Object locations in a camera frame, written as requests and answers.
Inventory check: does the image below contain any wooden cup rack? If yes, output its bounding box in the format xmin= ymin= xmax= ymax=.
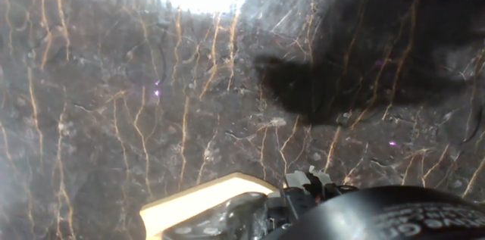
xmin=139 ymin=171 xmax=280 ymax=240

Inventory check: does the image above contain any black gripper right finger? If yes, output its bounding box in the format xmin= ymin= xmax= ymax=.
xmin=308 ymin=166 xmax=359 ymax=198

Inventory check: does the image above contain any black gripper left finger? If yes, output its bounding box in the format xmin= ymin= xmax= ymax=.
xmin=282 ymin=170 xmax=319 ymax=220

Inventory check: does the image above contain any dark marble pattern mat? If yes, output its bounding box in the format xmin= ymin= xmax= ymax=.
xmin=0 ymin=0 xmax=485 ymax=240

